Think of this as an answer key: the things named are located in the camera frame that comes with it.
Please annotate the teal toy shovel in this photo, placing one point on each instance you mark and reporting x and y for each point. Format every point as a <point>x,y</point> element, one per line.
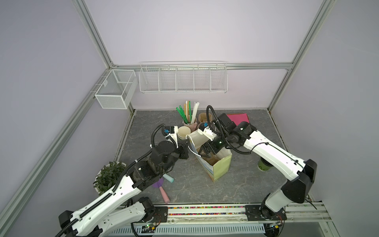
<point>168,178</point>

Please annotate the small white wire basket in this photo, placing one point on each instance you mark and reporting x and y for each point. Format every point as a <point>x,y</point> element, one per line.
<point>117,89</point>

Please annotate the purple pink toy shovel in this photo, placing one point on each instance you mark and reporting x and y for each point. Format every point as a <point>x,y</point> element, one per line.
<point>159,185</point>

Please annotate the pink utensil holder cup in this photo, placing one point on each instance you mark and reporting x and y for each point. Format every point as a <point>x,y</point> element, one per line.
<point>192,126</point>

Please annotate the green paper cup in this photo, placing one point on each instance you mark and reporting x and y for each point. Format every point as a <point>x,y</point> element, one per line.
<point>264,165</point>

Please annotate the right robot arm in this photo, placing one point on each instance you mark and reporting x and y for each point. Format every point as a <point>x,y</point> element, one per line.
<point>244,138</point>

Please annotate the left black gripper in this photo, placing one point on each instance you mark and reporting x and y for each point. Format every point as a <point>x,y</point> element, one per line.
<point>183,147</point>

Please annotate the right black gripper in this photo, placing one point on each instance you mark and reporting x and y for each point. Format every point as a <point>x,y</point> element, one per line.
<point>214,151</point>

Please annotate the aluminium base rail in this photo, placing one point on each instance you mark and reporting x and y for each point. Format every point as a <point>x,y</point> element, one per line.
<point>207,214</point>

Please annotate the painted paper gift bag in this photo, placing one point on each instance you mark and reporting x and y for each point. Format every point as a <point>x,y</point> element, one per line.
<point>216,165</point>

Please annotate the wide white wire basket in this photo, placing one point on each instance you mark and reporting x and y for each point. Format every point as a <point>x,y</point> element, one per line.
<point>184,77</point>

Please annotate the white wrapped straws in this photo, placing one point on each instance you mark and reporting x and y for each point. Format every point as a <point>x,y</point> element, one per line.
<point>194,113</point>

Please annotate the stack of green paper cups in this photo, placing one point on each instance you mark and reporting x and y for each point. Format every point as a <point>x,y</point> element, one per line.
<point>183,131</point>

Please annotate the single cardboard cup carrier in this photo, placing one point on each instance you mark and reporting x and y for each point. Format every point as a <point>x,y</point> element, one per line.
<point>212,161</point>

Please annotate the potted green plant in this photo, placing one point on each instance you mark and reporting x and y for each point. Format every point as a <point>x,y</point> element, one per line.
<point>107,176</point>

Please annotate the pink napkin stack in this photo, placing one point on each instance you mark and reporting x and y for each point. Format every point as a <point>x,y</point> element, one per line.
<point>238,118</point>

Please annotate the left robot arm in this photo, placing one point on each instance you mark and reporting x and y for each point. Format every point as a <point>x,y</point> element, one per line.
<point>103,215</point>

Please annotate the green stirrer sticks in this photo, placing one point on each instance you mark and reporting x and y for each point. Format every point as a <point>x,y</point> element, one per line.
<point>182,114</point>

